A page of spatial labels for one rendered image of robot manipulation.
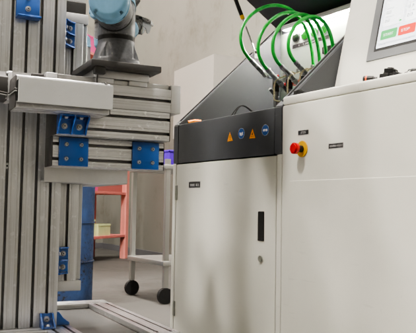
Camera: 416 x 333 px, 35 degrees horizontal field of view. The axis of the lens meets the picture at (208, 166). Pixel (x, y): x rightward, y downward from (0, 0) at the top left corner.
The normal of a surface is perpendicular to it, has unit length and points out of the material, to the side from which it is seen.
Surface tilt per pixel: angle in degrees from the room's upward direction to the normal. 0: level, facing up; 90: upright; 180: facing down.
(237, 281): 90
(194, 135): 90
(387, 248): 90
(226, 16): 90
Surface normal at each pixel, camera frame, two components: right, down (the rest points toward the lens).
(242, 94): 0.56, -0.04
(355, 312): -0.83, -0.05
